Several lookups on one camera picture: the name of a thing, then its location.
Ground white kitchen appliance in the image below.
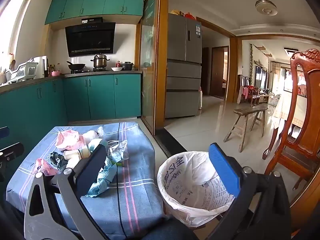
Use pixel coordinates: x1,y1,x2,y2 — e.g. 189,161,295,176
34,55,49,78

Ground white printed sack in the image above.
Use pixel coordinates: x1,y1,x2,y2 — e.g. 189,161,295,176
157,151,242,227

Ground clear plastic wrapper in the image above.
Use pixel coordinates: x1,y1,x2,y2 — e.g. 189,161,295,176
107,140,129,167

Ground silver refrigerator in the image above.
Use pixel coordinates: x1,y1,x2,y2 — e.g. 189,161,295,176
165,13,203,119

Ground gas stove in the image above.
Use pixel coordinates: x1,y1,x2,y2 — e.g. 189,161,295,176
71,67,112,74

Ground green base cabinets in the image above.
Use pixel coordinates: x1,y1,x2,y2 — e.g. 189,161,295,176
0,73,142,155

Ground blue striped cloth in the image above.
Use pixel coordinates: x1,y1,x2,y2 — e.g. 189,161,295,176
5,122,166,240

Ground black wok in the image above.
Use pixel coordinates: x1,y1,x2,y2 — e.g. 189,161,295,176
66,61,86,71

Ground dining table with cream cloth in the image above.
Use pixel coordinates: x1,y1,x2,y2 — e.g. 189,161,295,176
271,90,308,136

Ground small white drink bottle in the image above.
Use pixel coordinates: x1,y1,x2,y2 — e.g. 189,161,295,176
63,149,91,159
65,158,81,170

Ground white dish rack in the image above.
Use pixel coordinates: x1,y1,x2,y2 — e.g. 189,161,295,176
5,58,39,83

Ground wooden framed glass sliding door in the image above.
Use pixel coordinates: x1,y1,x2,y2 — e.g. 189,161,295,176
135,0,169,136

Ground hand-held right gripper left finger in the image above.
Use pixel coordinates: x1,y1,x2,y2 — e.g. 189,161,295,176
24,144,110,240

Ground blue face mask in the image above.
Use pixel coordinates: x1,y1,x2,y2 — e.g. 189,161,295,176
86,164,118,198

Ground round ceiling lamp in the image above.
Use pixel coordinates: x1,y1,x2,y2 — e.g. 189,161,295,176
255,0,278,16

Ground black range hood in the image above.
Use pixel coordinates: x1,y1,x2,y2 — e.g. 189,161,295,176
65,17,116,57

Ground carved wooden chair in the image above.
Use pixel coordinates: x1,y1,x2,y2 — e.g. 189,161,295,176
262,49,320,230

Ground white plastic bag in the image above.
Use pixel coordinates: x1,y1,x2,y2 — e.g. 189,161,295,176
82,127,106,143

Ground steel pot with lid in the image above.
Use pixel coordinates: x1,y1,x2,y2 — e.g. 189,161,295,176
90,53,111,69

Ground small pink packet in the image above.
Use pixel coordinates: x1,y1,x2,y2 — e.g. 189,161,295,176
35,158,59,177

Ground kitchen window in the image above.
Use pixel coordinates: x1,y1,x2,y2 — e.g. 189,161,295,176
0,0,36,57

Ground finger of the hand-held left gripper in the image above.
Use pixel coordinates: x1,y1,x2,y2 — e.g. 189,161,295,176
0,142,25,161
0,126,11,140

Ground wooden bench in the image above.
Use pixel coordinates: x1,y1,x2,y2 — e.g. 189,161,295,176
223,104,269,153

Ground black crumpled wrapper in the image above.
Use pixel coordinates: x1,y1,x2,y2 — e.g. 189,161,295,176
49,152,68,168

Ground dark brown door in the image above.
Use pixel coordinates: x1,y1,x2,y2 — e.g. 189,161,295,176
209,46,229,99

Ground white plastic chairs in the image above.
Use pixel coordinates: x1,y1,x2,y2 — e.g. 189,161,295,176
268,92,282,107

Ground large pink packet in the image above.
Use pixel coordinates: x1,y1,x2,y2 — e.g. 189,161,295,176
55,130,87,156

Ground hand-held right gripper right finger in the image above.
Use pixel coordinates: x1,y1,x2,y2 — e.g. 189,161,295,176
207,143,292,240

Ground dark wooden armchair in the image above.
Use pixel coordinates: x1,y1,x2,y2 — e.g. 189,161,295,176
239,75,261,107

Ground green wall cabinets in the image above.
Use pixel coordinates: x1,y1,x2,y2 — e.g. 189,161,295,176
45,0,146,25

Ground pink garment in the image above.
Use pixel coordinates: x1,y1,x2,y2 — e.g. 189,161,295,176
237,85,249,104

